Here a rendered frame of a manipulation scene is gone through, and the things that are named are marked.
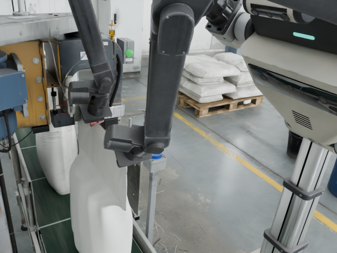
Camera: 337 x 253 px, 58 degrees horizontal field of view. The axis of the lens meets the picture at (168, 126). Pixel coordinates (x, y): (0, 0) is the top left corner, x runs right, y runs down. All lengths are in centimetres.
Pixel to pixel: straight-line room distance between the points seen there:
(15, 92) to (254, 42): 68
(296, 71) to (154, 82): 42
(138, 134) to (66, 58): 53
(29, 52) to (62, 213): 95
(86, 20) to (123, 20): 413
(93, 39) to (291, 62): 53
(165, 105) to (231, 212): 196
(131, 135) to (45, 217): 114
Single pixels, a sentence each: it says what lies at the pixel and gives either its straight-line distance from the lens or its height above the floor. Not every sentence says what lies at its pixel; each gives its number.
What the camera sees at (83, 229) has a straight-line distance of 132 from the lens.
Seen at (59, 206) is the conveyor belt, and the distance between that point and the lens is 184.
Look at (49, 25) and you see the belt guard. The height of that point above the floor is 140.
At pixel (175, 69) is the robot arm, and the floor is 144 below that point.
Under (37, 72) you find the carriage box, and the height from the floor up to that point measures 123.
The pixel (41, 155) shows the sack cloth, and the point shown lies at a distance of 186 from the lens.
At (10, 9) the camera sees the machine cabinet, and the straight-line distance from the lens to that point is 387.
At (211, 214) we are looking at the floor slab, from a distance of 240.
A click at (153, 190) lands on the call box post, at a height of 65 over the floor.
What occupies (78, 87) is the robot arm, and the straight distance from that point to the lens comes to 97.
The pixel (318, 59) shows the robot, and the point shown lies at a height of 142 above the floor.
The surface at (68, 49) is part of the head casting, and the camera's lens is 116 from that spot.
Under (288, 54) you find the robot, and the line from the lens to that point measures 86.
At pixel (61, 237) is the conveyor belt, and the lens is 167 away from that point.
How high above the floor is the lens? 156
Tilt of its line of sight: 26 degrees down
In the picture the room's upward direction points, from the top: 5 degrees clockwise
